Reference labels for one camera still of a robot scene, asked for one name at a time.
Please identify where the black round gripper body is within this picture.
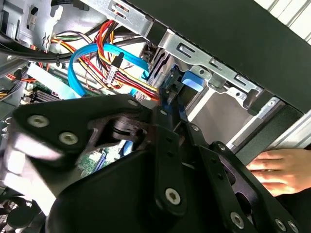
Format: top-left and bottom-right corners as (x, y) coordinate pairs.
(45, 145), (234, 233)

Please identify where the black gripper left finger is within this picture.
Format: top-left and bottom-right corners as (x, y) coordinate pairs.
(0, 88), (189, 217)

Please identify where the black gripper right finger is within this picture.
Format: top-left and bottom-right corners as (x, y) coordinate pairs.
(176, 96), (301, 233)

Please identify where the person's bare hand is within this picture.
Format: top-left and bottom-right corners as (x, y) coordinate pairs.
(246, 148), (311, 197)

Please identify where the hard disk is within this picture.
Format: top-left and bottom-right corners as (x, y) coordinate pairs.
(147, 47), (256, 149)

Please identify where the orange red power wire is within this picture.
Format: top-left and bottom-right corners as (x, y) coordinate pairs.
(96, 19), (161, 101)

